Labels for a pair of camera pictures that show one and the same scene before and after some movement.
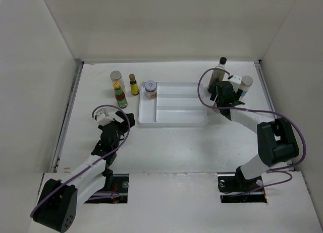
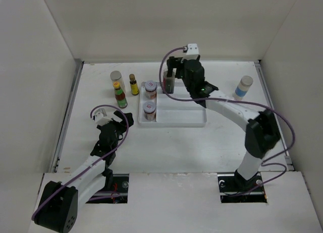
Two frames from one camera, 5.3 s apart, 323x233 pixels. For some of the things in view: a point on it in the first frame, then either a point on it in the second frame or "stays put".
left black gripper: x=124 y=117 stays put
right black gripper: x=237 y=94 → x=174 y=62
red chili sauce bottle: x=119 y=95 stays put
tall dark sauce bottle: x=217 y=75 → x=168 y=84
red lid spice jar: x=150 y=86 stays put
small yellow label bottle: x=134 y=86 stays put
